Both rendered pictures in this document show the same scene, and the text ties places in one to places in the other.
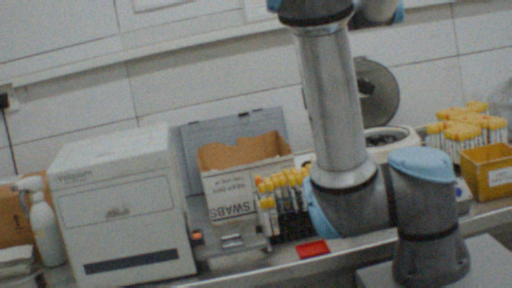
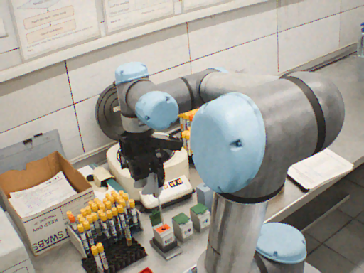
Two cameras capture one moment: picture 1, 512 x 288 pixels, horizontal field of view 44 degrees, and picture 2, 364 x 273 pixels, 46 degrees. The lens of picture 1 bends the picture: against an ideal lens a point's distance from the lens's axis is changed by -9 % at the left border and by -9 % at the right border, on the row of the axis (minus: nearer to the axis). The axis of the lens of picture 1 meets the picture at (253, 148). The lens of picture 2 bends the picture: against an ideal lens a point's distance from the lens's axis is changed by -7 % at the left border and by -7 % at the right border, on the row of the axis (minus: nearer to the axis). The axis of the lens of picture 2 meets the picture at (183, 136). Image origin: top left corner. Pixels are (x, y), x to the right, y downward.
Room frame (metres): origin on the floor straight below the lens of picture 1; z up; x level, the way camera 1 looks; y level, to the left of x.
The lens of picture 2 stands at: (0.59, 0.21, 1.79)
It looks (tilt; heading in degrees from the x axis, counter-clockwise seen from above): 30 degrees down; 330
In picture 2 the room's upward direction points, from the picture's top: 6 degrees counter-clockwise
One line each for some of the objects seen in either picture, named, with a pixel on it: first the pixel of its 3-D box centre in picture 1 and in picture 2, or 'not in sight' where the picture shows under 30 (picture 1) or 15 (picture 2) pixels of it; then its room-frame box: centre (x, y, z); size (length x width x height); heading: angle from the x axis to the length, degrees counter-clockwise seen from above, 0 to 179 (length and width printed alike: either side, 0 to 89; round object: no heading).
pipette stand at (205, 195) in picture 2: not in sight; (213, 195); (1.54, -0.42, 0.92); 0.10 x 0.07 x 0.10; 96
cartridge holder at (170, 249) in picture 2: not in sight; (165, 243); (1.47, -0.20, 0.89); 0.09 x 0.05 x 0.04; 3
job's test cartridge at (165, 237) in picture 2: not in sight; (163, 236); (1.47, -0.20, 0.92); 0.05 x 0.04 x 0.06; 3
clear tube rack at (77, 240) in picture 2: (298, 203); (104, 227); (1.62, -0.08, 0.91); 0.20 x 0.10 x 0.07; 94
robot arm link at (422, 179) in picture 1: (420, 187); (275, 258); (1.09, -0.27, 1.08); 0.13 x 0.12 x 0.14; 84
